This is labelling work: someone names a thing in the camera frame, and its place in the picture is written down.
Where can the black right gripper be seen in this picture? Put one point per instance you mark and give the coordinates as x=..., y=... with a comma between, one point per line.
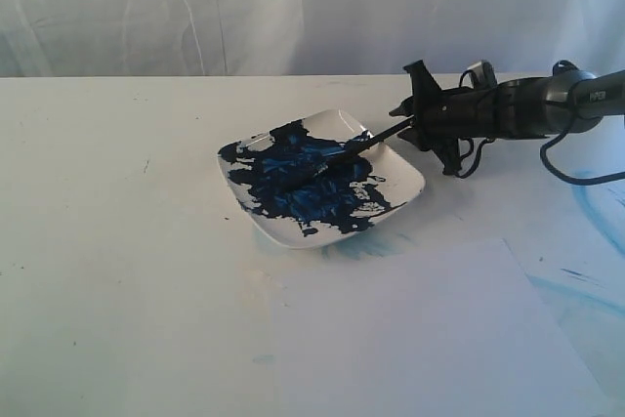
x=447, y=121

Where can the black paintbrush with blue bristles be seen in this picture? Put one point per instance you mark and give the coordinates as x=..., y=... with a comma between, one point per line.
x=349, y=152

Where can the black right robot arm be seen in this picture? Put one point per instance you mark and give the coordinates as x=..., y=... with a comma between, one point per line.
x=549, y=108

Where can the white plate with blue paint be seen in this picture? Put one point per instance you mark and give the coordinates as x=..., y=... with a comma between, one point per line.
x=275, y=178

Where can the white paper sheet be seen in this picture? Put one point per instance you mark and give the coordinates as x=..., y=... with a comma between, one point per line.
x=458, y=331

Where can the white backdrop curtain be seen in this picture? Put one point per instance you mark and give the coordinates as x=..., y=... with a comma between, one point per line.
x=279, y=37

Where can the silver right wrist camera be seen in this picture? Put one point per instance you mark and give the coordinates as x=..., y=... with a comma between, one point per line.
x=482, y=75

